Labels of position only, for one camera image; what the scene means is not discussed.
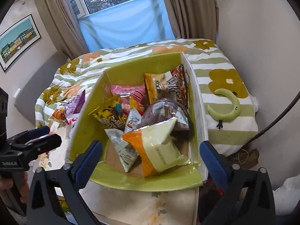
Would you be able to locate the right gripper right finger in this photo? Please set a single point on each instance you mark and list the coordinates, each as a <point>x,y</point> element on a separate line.
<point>248,196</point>

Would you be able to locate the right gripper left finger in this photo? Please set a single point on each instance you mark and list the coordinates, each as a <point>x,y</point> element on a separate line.
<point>43,205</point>

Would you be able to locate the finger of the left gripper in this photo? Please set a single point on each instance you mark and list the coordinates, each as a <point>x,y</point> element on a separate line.
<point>42,145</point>
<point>28,135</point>

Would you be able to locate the orange white chip bag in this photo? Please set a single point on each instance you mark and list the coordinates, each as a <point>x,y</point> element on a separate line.
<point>59,115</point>

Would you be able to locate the red white cartoon bag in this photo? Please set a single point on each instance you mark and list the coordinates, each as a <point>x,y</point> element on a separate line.
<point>71,122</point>

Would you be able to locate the purple snack bag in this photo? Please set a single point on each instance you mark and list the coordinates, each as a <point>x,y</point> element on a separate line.
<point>74,106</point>

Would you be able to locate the yellow gold snack bag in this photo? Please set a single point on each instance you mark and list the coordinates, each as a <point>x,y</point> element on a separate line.
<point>110,113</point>

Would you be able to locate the white triangular snack bag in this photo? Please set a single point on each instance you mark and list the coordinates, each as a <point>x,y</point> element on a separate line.
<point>126,152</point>

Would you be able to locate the pink marshmallow snack bag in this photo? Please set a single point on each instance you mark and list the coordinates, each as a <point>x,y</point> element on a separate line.
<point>131,97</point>

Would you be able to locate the orange pale green bag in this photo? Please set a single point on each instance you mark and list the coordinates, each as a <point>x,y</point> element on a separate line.
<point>156,148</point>

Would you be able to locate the green cardboard box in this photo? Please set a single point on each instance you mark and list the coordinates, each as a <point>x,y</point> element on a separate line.
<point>89,129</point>

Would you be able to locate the dark purple bread pack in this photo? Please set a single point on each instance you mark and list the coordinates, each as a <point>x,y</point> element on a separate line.
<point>163,110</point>

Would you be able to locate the yellow brown snack bag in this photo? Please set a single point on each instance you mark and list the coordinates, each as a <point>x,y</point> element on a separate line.
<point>170,84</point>

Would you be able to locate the floral tablecloth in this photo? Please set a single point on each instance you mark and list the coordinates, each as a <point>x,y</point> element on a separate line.
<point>116,197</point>

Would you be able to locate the floral striped green quilt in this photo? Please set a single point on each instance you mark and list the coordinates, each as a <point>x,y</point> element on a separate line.
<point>211,67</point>

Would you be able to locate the green banana plush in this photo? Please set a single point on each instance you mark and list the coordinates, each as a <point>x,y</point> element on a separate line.
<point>226,112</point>

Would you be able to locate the framed town picture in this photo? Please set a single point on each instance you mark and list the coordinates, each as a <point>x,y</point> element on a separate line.
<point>17,39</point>

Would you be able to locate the left beige curtain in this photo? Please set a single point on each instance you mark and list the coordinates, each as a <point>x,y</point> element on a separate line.
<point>62,26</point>

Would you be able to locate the beige curtain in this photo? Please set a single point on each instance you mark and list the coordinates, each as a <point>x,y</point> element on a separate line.
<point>192,19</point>
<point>62,26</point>

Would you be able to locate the blue window cloth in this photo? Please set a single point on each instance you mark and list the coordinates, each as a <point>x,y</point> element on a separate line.
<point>127,24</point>

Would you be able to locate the right beige curtain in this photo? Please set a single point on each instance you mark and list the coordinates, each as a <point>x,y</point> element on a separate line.
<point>192,19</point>

